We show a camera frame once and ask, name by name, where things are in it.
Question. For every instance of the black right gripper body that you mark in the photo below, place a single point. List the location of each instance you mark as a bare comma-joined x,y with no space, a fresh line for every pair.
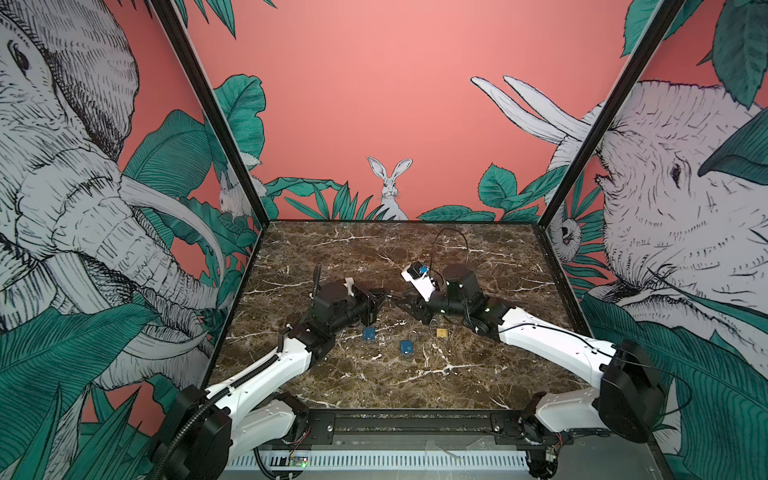
445,304

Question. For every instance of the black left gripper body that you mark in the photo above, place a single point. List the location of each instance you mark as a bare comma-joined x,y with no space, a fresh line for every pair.
361,308

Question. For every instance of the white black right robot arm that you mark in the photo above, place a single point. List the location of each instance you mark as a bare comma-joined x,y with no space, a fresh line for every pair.
624,395

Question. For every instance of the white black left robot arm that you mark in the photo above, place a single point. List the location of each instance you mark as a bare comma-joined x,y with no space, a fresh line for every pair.
205,428

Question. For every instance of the blue padlock middle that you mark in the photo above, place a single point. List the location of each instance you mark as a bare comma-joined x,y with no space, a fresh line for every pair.
406,348

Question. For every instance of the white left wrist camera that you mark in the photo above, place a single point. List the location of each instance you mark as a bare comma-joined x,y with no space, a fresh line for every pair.
349,284

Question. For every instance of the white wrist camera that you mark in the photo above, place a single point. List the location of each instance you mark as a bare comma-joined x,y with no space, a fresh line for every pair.
418,275
349,284

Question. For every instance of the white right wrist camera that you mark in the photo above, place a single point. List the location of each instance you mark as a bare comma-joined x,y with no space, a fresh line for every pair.
418,275

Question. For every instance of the black front mounting rail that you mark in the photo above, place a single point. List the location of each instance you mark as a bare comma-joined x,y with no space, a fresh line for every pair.
505,427

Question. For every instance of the white slotted cable duct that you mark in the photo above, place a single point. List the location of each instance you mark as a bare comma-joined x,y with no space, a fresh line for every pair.
386,460

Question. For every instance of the black left corner frame post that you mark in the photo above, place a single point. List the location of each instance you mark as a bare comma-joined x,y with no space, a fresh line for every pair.
169,17

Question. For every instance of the black corner frame post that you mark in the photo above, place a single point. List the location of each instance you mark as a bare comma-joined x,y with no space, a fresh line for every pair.
656,28
169,17

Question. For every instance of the black right corner frame post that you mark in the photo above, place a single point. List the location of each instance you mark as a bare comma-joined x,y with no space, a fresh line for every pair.
656,28

